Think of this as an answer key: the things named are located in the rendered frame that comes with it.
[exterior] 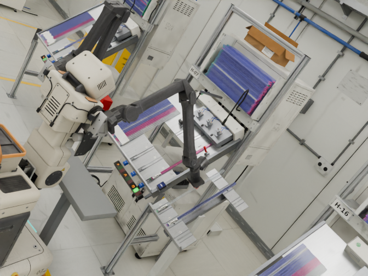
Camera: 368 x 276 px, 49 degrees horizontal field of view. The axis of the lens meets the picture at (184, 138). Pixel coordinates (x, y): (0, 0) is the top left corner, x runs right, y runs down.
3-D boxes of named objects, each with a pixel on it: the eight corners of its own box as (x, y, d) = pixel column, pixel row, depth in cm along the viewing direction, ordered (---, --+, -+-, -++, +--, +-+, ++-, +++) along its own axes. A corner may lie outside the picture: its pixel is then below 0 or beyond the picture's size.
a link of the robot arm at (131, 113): (179, 74, 222) (191, 74, 215) (186, 96, 228) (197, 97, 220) (113, 108, 200) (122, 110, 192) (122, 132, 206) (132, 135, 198)
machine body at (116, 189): (136, 263, 303) (177, 203, 281) (96, 197, 342) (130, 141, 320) (191, 253, 351) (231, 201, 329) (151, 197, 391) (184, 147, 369)
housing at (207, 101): (234, 147, 280) (235, 133, 269) (195, 106, 307) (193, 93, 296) (243, 141, 282) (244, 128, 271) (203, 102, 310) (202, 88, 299)
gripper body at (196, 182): (195, 172, 245) (194, 165, 239) (205, 183, 239) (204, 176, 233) (186, 177, 243) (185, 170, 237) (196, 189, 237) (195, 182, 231)
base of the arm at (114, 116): (96, 109, 192) (111, 124, 187) (109, 101, 195) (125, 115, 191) (97, 120, 198) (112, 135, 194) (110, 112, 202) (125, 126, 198)
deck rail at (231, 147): (153, 198, 258) (151, 193, 254) (151, 196, 259) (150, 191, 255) (241, 145, 279) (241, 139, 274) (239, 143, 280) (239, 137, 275)
